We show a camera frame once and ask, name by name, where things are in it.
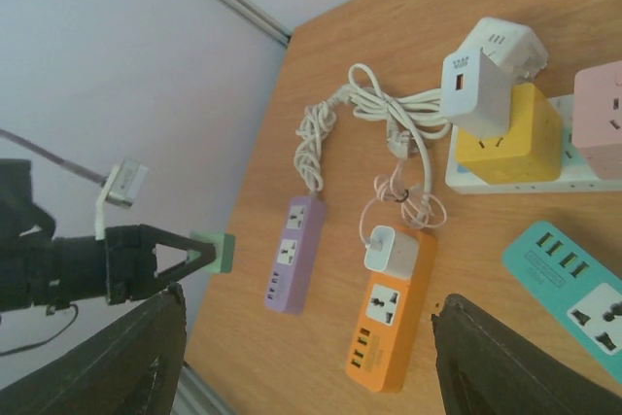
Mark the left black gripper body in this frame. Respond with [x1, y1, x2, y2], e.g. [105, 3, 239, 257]
[103, 225, 156, 305]

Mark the white square charger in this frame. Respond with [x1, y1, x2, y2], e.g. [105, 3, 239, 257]
[440, 48, 512, 139]

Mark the white cube charger back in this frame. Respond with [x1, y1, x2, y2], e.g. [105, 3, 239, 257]
[459, 17, 549, 85]

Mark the yellow cube socket adapter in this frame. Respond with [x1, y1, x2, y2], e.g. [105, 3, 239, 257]
[456, 83, 563, 184]

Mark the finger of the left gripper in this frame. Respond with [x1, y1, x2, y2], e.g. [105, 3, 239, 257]
[154, 252, 217, 289]
[140, 225, 217, 259]

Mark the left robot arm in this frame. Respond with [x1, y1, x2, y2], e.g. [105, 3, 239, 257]
[1, 159, 217, 312]

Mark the white long power strip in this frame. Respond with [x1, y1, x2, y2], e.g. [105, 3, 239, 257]
[445, 94, 621, 194]

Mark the orange power strip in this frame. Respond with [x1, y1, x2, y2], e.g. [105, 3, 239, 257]
[346, 227, 437, 393]

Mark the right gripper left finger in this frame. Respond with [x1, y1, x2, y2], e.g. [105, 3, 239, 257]
[1, 283, 187, 414]

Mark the pink usb cable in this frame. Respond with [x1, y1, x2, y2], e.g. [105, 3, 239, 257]
[358, 161, 448, 251]

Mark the white coiled cord left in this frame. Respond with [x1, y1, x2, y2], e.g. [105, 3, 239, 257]
[292, 62, 453, 231]

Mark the green small plug adapter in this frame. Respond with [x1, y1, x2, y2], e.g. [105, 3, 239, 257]
[190, 231, 235, 274]

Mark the small white usb charger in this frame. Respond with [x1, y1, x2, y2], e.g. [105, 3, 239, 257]
[363, 225, 420, 280]

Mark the pink cube socket adapter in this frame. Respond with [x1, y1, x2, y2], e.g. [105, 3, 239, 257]
[571, 60, 622, 180]

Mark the purple power strip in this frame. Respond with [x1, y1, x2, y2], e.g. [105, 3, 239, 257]
[264, 195, 327, 314]

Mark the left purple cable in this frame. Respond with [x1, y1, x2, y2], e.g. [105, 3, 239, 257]
[0, 127, 108, 183]

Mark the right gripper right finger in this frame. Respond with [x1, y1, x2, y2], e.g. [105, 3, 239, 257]
[432, 294, 621, 414]

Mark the teal power strip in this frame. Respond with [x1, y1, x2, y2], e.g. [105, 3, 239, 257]
[501, 221, 621, 381]

